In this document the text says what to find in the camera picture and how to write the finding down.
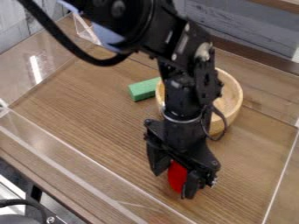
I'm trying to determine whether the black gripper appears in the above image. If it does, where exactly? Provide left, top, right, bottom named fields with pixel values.
left=144, top=112, right=220, bottom=200

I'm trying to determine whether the red felt strawberry toy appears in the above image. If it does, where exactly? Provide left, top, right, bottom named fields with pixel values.
left=166, top=161, right=188, bottom=193

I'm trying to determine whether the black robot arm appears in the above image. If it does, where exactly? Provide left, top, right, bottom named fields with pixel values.
left=60, top=0, right=224, bottom=200

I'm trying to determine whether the wooden bowl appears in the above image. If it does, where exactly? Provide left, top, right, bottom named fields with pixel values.
left=154, top=67, right=244, bottom=136

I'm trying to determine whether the green foam block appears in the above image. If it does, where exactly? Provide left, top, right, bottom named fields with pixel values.
left=128, top=77, right=161, bottom=102

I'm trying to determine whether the black cable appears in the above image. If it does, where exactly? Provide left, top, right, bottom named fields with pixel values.
left=14, top=0, right=133, bottom=67

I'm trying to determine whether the clear acrylic corner bracket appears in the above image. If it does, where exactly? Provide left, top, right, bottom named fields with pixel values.
left=72, top=14, right=101, bottom=46

